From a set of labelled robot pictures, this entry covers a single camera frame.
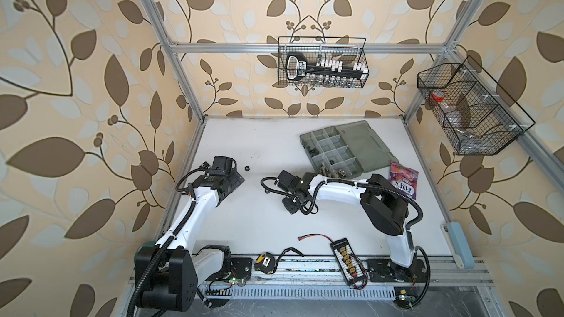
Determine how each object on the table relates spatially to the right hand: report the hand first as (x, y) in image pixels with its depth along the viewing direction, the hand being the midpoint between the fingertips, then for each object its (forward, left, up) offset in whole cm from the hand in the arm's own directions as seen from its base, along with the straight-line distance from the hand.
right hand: (292, 206), depth 89 cm
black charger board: (-23, -20, +2) cm, 31 cm away
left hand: (+6, +23, +10) cm, 26 cm away
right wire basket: (+15, -64, +34) cm, 74 cm away
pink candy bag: (+9, -48, +4) cm, 49 cm away
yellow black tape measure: (-21, +10, +3) cm, 23 cm away
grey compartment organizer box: (+30, -33, 0) cm, 44 cm away
